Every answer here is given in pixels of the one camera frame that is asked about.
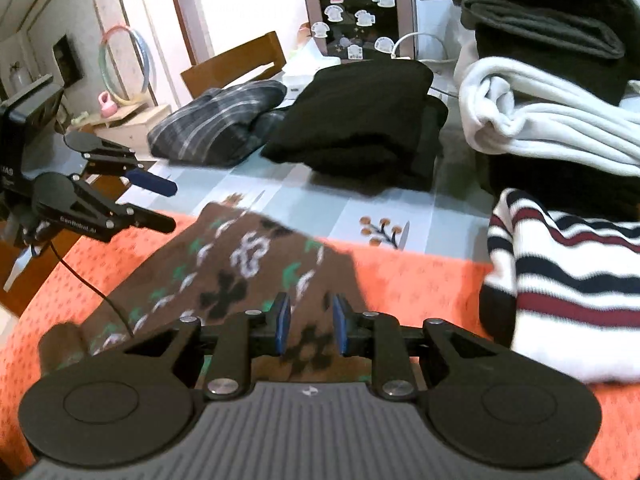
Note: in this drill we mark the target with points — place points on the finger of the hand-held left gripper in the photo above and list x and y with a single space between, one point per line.
150 220
150 182

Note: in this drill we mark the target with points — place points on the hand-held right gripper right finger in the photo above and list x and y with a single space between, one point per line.
343 327

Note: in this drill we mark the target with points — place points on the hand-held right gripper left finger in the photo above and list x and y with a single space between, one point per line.
281 327

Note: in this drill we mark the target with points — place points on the brown patterned knit sweater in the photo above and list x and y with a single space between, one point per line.
240 265

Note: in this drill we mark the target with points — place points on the low wooden cabinet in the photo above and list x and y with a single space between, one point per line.
135 125

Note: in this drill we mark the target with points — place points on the orange patterned mat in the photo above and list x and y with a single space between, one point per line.
415 285

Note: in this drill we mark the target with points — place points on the pink kettlebell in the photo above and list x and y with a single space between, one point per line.
106 104

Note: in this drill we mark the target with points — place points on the dark plaid garment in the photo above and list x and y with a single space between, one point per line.
215 120

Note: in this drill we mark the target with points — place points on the light floral tablecloth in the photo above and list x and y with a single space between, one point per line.
320 210

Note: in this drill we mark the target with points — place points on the pastel hula hoop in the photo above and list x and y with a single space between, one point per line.
146 55

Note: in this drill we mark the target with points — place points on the wooden chair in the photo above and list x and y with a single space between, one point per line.
235 65

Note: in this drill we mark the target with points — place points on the black folded garment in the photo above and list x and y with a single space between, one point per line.
360 110

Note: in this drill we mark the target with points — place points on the striped knit sweater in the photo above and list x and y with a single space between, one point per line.
570 290

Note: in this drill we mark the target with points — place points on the black garment under white garment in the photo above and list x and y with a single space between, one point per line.
560 190

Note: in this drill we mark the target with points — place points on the pink sticker-covered appliance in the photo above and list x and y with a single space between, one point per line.
360 7

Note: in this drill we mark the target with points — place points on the white folded garment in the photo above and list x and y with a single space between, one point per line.
550 115

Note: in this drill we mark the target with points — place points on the dark olive folded garment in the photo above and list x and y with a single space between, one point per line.
540 17

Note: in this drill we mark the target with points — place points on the dark wall frame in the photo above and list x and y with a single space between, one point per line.
67 60

